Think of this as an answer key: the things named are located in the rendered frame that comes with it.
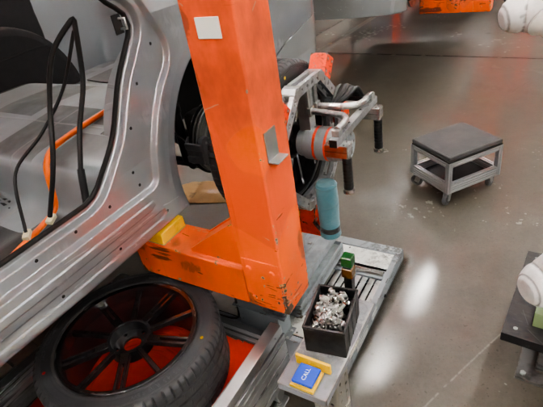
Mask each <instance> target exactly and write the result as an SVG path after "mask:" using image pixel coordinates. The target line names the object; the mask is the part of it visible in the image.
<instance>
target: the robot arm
mask: <svg viewBox="0 0 543 407"><path fill-rule="evenodd" d="M503 1H504V4H503V5H502V7H501V8H500V10H499V13H498V21H499V26H500V27H501V28H502V29H503V30H504V31H505V32H509V33H518V32H521V31H522V32H523V33H528V34H529V35H531V36H538V35H540V36H543V0H503ZM517 287H518V289H519V292H520V294H521V295H522V297H523V298H524V299H525V300H526V301H527V302H529V303H530V304H532V305H534V306H536V307H540V308H543V254H542V255H540V256H539V257H538V258H536V259H535V260H534V261H533V262H532V263H529V264H528V265H527V266H525V267H524V269H523V270H522V271H521V272H520V274H519V276H518V280H517Z"/></svg>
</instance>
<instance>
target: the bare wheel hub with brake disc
mask: <svg viewBox="0 0 543 407"><path fill-rule="evenodd" d="M202 136H206V137H208V124H207V120H206V117H205V113H204V107H202V108H201V109H200V111H199V113H198V115H197V117H196V120H195V123H194V126H193V130H192V144H197V141H198V140H199V138H201V137H202ZM200 165H201V164H200ZM201 166H202V167H203V168H205V169H206V170H210V166H207V165H201ZM210 171H211V170H210Z"/></svg>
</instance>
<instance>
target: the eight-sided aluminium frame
mask: <svg viewBox="0 0 543 407"><path fill-rule="evenodd" d="M314 84H316V86H317V92H318V93H319V94H320V95H321V96H322V97H323V99H324V103H332V99H333V95H334V91H335V86H334V84H333V83H332V82H331V81H330V79H329V78H328V77H327V76H326V75H325V72H323V71H322V69H307V70H305V71H304V73H302V74H301V75H299V76H298V77H297V78H295V79H294V80H292V81H291V82H290V83H289V84H288V85H287V86H284V88H282V90H281V94H282V100H283V103H284V104H285V105H286V106H287V107H289V108H290V113H289V117H288V122H287V126H286V128H287V134H288V139H289V137H290V133H291V130H292V126H293V121H294V117H295V114H296V110H297V104H298V101H299V98H300V97H301V96H302V95H303V94H304V93H305V92H306V91H307V90H309V89H310V88H312V87H313V85H314ZM341 120H342V119H340V118H336V117H335V126H336V125H337V124H338V123H339V122H340V121H341ZM326 126H330V127H334V120H333V117H331V116H326ZM337 163H338V162H330V167H329V170H328V174H327V173H326V172H327V168H328V165H329V162H328V161H322V165H321V169H320V172H319V176H318V178H317V179H316V181H315V182H314V183H313V184H312V186H311V187H310V188H309V189H308V190H307V192H306V193H305V194H304V195H303V196H302V195H300V194H298V193H296V195H297V206H298V208H299V209H303V210H307V211H312V210H313V209H314V208H315V205H316V204H317V200H316V188H315V183H316V182H317V181H318V180H320V179H322V178H332V179H335V178H334V176H335V170H336V166H337Z"/></svg>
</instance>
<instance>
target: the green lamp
mask: <svg viewBox="0 0 543 407"><path fill-rule="evenodd" d="M355 261H356V260H355V254H353V253H349V252H343V254H342V256H341V258H340V262H341V266H344V267H347V268H352V267H353V265H354V263H355Z"/></svg>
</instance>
